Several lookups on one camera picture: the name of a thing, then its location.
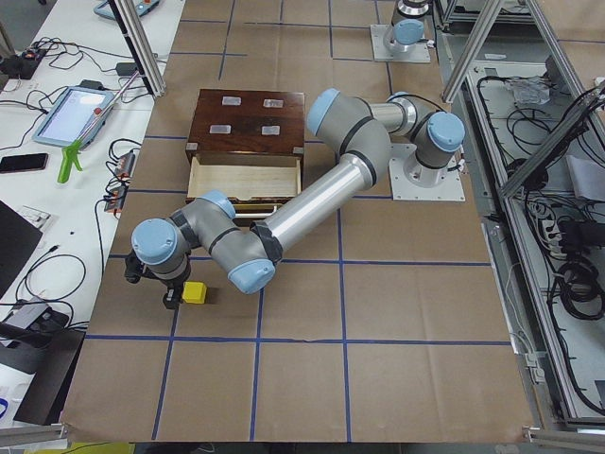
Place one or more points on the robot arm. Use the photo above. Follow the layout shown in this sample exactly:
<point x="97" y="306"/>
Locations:
<point x="406" y="27"/>
<point x="358" y="131"/>

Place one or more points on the black smartphone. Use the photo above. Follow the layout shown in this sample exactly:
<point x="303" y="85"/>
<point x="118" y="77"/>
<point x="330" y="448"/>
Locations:
<point x="23" y="163"/>

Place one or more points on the green handled reacher tool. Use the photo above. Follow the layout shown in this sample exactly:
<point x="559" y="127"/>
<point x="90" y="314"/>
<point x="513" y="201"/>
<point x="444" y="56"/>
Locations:
<point x="70" y="153"/>

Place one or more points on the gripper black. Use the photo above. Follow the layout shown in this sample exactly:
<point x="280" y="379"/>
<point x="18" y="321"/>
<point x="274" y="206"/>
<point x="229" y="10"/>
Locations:
<point x="172" y="285"/>

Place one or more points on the dark wooden drawer box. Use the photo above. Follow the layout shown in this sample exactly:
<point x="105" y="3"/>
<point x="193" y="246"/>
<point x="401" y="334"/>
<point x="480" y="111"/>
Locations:
<point x="247" y="122"/>

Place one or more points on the aluminium frame post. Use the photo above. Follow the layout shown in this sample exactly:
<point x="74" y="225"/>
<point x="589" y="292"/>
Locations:
<point x="134" y="34"/>

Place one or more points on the black laptop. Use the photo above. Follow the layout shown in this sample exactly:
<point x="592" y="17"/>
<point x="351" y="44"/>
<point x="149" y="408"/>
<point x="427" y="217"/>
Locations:
<point x="19" y="239"/>

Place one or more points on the teach pendant tablet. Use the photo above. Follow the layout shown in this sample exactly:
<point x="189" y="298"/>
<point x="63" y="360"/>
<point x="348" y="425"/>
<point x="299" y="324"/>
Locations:
<point x="72" y="113"/>

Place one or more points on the yellow block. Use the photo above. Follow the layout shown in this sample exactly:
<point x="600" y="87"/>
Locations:
<point x="194" y="292"/>

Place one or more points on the black power adapter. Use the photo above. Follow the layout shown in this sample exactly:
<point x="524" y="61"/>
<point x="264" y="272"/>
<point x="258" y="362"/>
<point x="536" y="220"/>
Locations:
<point x="125" y="69"/>

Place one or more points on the brown paper table cover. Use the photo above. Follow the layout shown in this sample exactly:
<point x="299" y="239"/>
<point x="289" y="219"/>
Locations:
<point x="384" y="324"/>

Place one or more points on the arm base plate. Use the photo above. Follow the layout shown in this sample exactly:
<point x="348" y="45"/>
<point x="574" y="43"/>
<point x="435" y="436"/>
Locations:
<point x="411" y="181"/>
<point x="386" y="48"/>

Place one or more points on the light wooden drawer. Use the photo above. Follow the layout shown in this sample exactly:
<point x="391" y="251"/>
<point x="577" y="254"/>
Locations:
<point x="256" y="185"/>

